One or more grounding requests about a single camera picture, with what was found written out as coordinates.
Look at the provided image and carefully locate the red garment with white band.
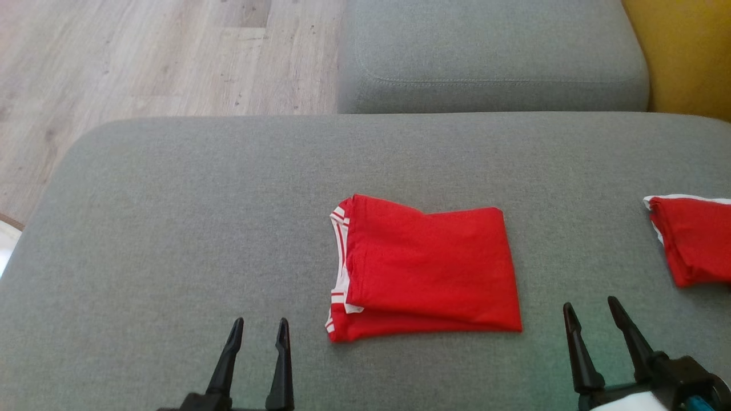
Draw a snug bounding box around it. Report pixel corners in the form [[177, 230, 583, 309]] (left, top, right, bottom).
[[644, 194, 731, 288]]

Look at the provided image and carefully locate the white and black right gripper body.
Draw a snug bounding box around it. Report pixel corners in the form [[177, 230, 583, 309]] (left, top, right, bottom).
[[576, 381, 670, 411]]

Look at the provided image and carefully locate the small grey sofa cushion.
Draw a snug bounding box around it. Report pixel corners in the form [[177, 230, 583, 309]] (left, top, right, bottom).
[[337, 0, 650, 115]]

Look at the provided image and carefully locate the large grey sofa seat cushion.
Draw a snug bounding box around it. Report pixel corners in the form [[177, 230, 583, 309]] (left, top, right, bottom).
[[0, 111, 731, 411]]

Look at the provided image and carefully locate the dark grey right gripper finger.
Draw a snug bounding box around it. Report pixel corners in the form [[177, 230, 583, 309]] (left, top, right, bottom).
[[563, 303, 606, 394], [607, 296, 668, 385]]

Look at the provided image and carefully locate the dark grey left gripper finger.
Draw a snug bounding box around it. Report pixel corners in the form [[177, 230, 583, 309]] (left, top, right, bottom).
[[206, 317, 245, 396], [265, 317, 295, 410]]

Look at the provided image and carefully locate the yellow cushion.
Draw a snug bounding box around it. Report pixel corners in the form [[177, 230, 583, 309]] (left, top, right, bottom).
[[621, 0, 731, 122]]

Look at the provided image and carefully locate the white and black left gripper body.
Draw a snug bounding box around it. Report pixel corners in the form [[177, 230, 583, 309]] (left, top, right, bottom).
[[157, 390, 295, 411]]

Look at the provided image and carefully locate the red jersey with white sleeves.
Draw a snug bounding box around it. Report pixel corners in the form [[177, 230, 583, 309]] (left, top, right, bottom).
[[324, 194, 523, 343]]

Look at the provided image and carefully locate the white object with brown rim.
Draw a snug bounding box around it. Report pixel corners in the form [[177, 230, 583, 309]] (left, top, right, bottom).
[[0, 213, 25, 277]]

